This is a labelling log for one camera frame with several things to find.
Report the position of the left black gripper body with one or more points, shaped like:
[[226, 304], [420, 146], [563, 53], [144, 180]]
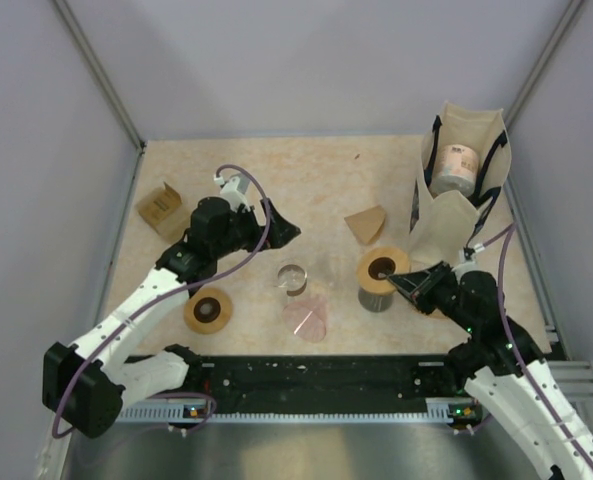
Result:
[[244, 233]]

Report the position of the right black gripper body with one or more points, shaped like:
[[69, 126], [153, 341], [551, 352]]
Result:
[[443, 294]]

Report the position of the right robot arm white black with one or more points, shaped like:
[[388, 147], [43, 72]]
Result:
[[502, 367]]

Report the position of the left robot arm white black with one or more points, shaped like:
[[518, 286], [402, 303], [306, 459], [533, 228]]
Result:
[[90, 382]]

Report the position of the brown paper filter far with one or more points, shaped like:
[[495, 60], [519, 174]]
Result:
[[367, 225]]

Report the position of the dark glass carafe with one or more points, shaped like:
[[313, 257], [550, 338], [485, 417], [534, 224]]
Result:
[[376, 302]]

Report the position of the clear glass cup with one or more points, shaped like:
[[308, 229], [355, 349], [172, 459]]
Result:
[[292, 279]]

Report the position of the small cardboard box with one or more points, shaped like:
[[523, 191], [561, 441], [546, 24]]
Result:
[[164, 211]]

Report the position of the pink paper roll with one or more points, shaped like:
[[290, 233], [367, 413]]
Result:
[[456, 169]]

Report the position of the cream canvas tote bag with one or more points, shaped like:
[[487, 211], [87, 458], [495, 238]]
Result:
[[440, 226]]

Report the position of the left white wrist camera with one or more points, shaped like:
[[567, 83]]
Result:
[[234, 190]]

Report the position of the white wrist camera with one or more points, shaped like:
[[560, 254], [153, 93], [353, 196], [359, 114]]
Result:
[[234, 190], [468, 257]]

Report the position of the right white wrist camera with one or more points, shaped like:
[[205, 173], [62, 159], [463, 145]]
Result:
[[468, 257]]

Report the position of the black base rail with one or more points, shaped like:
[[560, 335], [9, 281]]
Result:
[[319, 384]]

